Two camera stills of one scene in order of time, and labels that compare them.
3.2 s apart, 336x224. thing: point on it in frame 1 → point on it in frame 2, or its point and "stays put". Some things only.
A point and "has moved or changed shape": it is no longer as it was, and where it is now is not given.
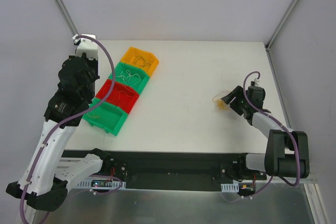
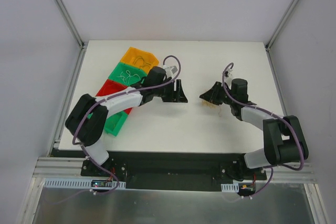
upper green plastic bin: x=130 y=77 stays put
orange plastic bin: x=145 y=61 stays put
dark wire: x=144 y=63 stays put
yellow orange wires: x=220 y=104 has moved or changed shape
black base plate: x=174 y=170 stays put
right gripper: x=237 y=100 → x=219 y=94
